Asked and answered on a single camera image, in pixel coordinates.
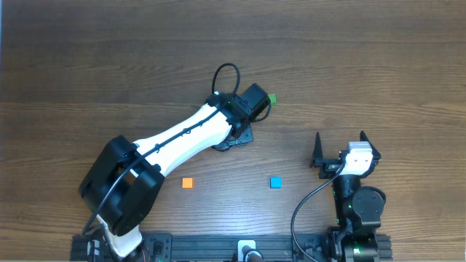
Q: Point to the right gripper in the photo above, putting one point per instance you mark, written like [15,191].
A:
[329,167]

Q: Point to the orange cube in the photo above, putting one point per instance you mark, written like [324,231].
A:
[187,183]

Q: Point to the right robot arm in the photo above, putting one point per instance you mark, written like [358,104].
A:
[358,207]

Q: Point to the blue cube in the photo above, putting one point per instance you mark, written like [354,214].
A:
[275,182]

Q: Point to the green cube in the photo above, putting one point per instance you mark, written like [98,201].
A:
[273,99]

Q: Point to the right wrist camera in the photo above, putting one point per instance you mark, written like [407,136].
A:
[357,158]

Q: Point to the mounting rail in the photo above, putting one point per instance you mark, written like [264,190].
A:
[211,247]

